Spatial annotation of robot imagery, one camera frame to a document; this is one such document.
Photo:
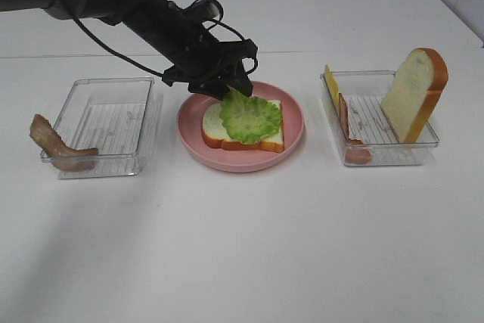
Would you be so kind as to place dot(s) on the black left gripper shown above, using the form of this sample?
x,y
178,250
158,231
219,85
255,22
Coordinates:
x,y
206,64

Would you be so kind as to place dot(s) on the green lettuce leaf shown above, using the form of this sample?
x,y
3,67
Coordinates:
x,y
249,120

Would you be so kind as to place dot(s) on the bread slice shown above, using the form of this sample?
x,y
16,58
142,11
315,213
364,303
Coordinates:
x,y
215,135
414,93

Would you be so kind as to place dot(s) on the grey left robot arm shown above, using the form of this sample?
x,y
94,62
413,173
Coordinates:
x,y
104,10

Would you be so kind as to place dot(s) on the pink round plate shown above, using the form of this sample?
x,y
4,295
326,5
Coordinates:
x,y
189,121

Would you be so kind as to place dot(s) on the yellow cheese slice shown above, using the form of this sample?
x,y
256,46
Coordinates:
x,y
332,86

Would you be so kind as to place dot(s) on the clear left plastic tray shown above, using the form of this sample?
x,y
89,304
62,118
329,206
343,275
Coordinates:
x,y
116,116

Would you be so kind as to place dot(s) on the clear plastic tray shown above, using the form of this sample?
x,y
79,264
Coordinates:
x,y
116,116
363,91

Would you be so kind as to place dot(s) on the clear right plastic tray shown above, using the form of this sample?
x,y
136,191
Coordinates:
x,y
363,91

